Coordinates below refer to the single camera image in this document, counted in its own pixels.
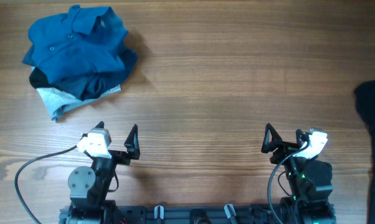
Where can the navy folded shirt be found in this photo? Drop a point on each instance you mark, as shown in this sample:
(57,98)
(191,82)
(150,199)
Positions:
(88,86)

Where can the grey folded shirt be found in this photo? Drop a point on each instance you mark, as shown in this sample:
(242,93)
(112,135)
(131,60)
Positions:
(58,103)

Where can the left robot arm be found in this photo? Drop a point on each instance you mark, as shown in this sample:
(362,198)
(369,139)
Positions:
(89,186)

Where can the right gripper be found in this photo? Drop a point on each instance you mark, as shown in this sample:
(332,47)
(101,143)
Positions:
(285,149)

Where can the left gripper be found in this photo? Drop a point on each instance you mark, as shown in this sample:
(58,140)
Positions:
(132,150)

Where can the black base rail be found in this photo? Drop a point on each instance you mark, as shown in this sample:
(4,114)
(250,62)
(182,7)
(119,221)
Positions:
(227,214)

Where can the blue polo shirt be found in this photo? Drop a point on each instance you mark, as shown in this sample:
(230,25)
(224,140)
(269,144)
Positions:
(83,41)

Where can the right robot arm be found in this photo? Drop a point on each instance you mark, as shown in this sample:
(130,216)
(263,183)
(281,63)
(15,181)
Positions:
(309,179)

